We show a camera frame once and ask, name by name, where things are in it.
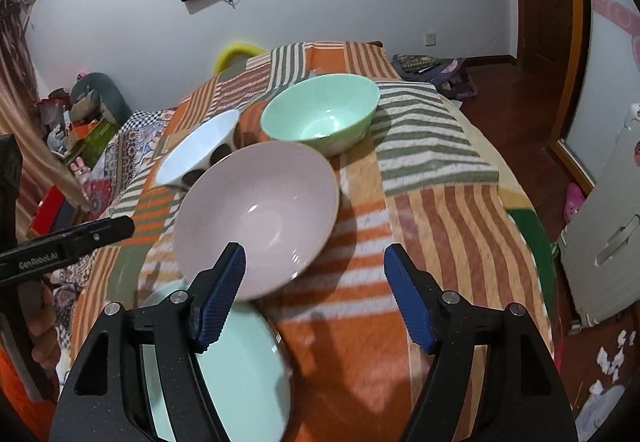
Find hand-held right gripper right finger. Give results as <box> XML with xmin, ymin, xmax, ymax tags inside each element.
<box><xmin>383</xmin><ymin>243</ymin><xmax>578</xmax><ymax>442</ymax></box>

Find purple bag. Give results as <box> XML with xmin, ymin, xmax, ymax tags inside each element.
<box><xmin>430</xmin><ymin>58</ymin><xmax>478</xmax><ymax>100</ymax></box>

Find pink bunny toy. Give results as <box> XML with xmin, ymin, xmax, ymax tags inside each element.
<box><xmin>70</xmin><ymin>157</ymin><xmax>93</xmax><ymax>183</ymax></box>

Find red box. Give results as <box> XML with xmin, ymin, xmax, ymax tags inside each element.
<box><xmin>29</xmin><ymin>186</ymin><xmax>66</xmax><ymax>233</ymax></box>

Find dark patterned bag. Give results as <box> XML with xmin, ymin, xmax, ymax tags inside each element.
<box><xmin>392</xmin><ymin>54</ymin><xmax>441</xmax><ymax>75</ymax></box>

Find white paper scraps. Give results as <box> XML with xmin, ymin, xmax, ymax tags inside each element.
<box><xmin>592</xmin><ymin>329</ymin><xmax>628</xmax><ymax>395</ymax></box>

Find mint green bowl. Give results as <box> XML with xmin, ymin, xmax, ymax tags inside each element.
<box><xmin>260</xmin><ymin>73</ymin><xmax>381</xmax><ymax>157</ymax></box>

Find yellow curved cushion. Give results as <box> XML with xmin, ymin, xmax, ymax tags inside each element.
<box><xmin>214</xmin><ymin>40</ymin><xmax>261</xmax><ymax>75</ymax></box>

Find white dotted bowl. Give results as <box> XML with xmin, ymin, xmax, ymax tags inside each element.
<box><xmin>154</xmin><ymin>109</ymin><xmax>242</xmax><ymax>187</ymax></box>

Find white plastic panel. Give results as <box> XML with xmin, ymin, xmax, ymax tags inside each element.
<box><xmin>557</xmin><ymin>104</ymin><xmax>640</xmax><ymax>325</ymax></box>

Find green cloth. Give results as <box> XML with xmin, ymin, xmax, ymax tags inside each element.
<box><xmin>505</xmin><ymin>208</ymin><xmax>557</xmax><ymax>283</ymax></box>

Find mint green plate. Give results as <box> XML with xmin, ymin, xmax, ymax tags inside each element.
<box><xmin>137</xmin><ymin>282</ymin><xmax>293</xmax><ymax>442</ymax></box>

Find pink bowl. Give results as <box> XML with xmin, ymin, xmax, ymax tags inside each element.
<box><xmin>173</xmin><ymin>142</ymin><xmax>341</xmax><ymax>301</ymax></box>

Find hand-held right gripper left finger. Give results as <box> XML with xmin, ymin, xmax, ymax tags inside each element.
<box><xmin>47</xmin><ymin>242</ymin><xmax>247</xmax><ymax>442</ymax></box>

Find pink slipper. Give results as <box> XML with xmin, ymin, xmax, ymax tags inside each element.
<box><xmin>565</xmin><ymin>184</ymin><xmax>586</xmax><ymax>221</ymax></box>

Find orange striped blanket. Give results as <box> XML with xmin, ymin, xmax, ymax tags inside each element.
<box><xmin>70</xmin><ymin>40</ymin><xmax>556</xmax><ymax>442</ymax></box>

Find green patterned box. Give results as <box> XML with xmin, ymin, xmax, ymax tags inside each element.
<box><xmin>62</xmin><ymin>118</ymin><xmax>121</xmax><ymax>163</ymax></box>

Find person's left hand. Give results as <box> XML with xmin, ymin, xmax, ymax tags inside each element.
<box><xmin>25</xmin><ymin>283</ymin><xmax>63</xmax><ymax>373</ymax></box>

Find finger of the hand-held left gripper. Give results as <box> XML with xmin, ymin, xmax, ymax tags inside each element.
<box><xmin>62</xmin><ymin>216</ymin><xmax>136</xmax><ymax>253</ymax></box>

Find orange cloth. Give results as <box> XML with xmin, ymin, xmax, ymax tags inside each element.
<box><xmin>0</xmin><ymin>347</ymin><xmax>56</xmax><ymax>423</ymax></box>

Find patterned patchwork quilt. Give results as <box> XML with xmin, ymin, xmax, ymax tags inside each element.
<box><xmin>52</xmin><ymin>108</ymin><xmax>176</xmax><ymax>358</ymax></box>

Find pile of toys and bags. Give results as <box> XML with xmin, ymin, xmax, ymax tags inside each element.
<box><xmin>32</xmin><ymin>89</ymin><xmax>81</xmax><ymax>147</ymax></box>

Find striped brown curtain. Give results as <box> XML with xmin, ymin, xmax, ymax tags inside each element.
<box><xmin>0</xmin><ymin>0</ymin><xmax>86</xmax><ymax>207</ymax></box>

